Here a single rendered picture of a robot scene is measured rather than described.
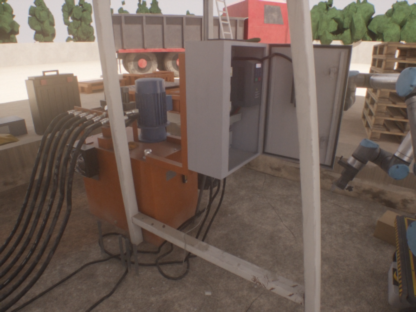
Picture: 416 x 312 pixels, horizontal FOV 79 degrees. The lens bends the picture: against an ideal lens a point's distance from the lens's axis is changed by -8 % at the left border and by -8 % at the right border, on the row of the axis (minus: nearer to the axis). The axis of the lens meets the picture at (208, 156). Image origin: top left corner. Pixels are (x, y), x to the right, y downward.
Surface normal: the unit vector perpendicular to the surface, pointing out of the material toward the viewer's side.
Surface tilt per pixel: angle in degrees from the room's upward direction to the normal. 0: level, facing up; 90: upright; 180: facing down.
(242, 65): 90
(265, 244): 0
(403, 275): 0
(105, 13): 91
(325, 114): 90
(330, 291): 0
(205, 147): 90
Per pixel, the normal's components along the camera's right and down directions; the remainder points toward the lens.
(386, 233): -0.77, 0.23
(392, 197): -0.57, 0.48
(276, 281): 0.00, -0.93
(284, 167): -0.60, 0.26
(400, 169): -0.15, 0.43
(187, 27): 0.35, 0.34
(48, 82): 0.80, 0.22
